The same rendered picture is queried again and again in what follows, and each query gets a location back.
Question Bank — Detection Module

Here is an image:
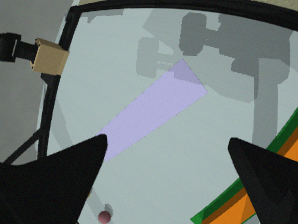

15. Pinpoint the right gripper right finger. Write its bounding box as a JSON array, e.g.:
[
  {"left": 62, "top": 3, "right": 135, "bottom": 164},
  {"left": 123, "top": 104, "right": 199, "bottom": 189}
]
[{"left": 228, "top": 137, "right": 298, "bottom": 224}]

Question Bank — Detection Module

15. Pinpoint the dark green rectangle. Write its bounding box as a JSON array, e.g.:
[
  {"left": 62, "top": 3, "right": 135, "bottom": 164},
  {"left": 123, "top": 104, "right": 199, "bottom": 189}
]
[{"left": 190, "top": 108, "right": 298, "bottom": 224}]

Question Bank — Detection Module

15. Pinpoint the orange bar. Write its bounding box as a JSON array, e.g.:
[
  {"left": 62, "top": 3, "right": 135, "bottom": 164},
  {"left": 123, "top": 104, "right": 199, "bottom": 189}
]
[{"left": 201, "top": 126, "right": 298, "bottom": 224}]

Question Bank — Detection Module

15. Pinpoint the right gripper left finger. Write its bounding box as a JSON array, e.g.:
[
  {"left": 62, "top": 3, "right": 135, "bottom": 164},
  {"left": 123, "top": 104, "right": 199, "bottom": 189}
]
[{"left": 0, "top": 134, "right": 108, "bottom": 224}]

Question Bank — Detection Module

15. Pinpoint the dark red ball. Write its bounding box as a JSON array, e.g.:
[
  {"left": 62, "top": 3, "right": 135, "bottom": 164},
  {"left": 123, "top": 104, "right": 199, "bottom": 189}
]
[{"left": 98, "top": 211, "right": 111, "bottom": 224}]

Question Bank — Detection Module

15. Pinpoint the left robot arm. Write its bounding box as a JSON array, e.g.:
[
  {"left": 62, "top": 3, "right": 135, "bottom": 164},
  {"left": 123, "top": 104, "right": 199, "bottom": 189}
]
[{"left": 0, "top": 32, "right": 38, "bottom": 64}]

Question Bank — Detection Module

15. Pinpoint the lavender flat rectangle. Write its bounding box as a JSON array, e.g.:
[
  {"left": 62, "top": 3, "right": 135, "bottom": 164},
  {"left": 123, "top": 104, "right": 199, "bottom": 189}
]
[{"left": 95, "top": 59, "right": 208, "bottom": 162}]

